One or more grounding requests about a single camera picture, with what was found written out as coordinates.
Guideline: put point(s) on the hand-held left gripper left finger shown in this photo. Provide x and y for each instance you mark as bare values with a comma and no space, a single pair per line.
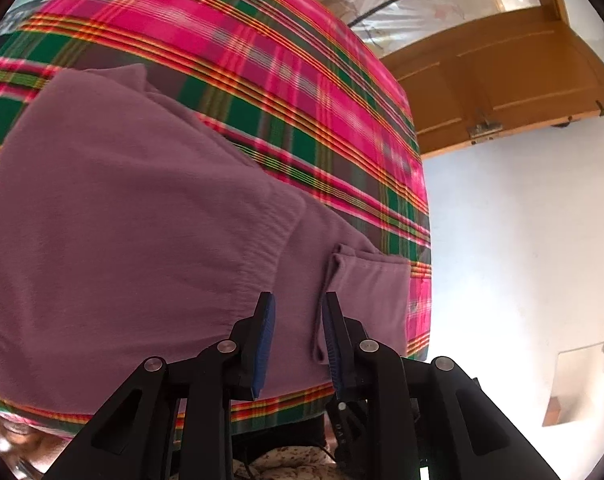
263,350

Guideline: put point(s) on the person's floral garment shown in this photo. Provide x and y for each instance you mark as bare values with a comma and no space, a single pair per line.
292,465

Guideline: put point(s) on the wooden door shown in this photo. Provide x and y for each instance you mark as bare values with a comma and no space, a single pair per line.
507,75

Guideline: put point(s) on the purple fleece pants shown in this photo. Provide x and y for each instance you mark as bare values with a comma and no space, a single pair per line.
132,235

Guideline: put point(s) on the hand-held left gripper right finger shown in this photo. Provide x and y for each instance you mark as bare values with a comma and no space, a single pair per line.
334,350

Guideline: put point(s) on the clear plastic door curtain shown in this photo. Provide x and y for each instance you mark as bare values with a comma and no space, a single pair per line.
422,5

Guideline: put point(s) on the pink plaid bed sheet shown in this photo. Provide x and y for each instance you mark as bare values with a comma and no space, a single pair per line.
257,60

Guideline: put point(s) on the metal door lock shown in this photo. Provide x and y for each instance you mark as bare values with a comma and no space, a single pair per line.
484,125

